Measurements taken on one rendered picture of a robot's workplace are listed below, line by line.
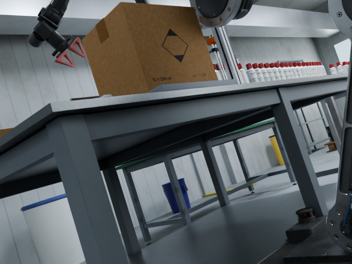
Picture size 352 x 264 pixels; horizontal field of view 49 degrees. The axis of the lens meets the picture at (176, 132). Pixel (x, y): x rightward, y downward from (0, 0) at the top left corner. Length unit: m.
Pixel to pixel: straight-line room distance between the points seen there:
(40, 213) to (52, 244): 0.33
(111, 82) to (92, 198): 0.48
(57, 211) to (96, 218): 3.29
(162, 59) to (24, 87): 4.15
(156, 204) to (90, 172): 4.95
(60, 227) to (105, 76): 3.02
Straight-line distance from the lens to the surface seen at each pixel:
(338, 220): 1.17
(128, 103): 0.89
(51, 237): 4.12
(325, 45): 11.61
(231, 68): 1.89
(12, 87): 5.14
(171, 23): 1.22
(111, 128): 0.89
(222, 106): 1.23
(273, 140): 7.79
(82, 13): 4.97
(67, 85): 5.45
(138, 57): 1.07
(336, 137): 3.66
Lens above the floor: 0.64
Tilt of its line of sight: 5 degrees up
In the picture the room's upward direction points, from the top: 18 degrees counter-clockwise
